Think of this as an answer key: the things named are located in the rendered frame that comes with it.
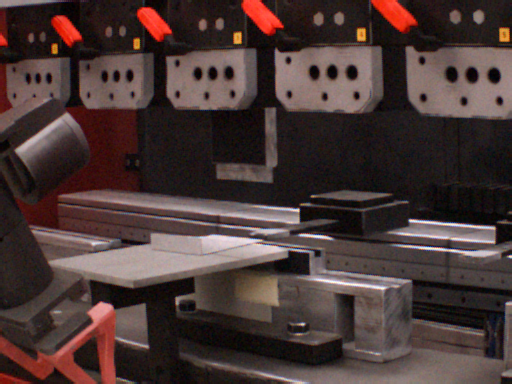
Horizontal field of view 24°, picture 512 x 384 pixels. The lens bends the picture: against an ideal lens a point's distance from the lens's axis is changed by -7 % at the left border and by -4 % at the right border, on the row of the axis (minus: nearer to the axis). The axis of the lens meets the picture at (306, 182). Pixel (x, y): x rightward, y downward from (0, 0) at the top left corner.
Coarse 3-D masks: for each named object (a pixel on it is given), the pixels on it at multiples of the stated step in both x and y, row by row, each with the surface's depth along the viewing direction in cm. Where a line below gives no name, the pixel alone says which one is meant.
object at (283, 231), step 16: (336, 192) 184; (352, 192) 184; (368, 192) 183; (304, 208) 181; (320, 208) 178; (336, 208) 177; (352, 208) 175; (368, 208) 175; (384, 208) 177; (400, 208) 180; (304, 224) 174; (320, 224) 173; (336, 224) 176; (352, 224) 175; (368, 224) 174; (384, 224) 177; (400, 224) 180
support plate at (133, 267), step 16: (80, 256) 152; (96, 256) 152; (112, 256) 152; (128, 256) 152; (144, 256) 152; (160, 256) 152; (176, 256) 152; (192, 256) 152; (208, 256) 152; (224, 256) 151; (240, 256) 152; (256, 256) 152; (272, 256) 154; (80, 272) 143; (96, 272) 141; (112, 272) 141; (128, 272) 141; (144, 272) 141; (160, 272) 141; (176, 272) 142; (192, 272) 143; (208, 272) 146
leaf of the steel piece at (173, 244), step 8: (152, 240) 157; (160, 240) 156; (168, 240) 155; (176, 240) 154; (184, 240) 153; (192, 240) 153; (200, 240) 152; (208, 240) 163; (152, 248) 157; (160, 248) 156; (168, 248) 155; (176, 248) 154; (184, 248) 154; (192, 248) 153; (200, 248) 152; (208, 248) 157; (216, 248) 156; (224, 248) 156; (232, 248) 157
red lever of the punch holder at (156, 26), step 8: (144, 8) 161; (144, 16) 160; (152, 16) 160; (144, 24) 161; (152, 24) 160; (160, 24) 160; (152, 32) 160; (160, 32) 159; (168, 32) 159; (160, 40) 159; (168, 40) 158; (168, 48) 157; (176, 48) 157; (184, 48) 158; (192, 48) 160; (168, 56) 158; (176, 56) 158
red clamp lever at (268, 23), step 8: (248, 0) 148; (256, 0) 149; (248, 8) 148; (256, 8) 147; (264, 8) 148; (256, 16) 147; (264, 16) 146; (272, 16) 147; (264, 24) 146; (272, 24) 146; (280, 24) 147; (272, 32) 146; (280, 32) 146; (280, 40) 144; (288, 40) 144; (296, 40) 145; (280, 48) 144; (288, 48) 144; (296, 48) 145; (304, 48) 147
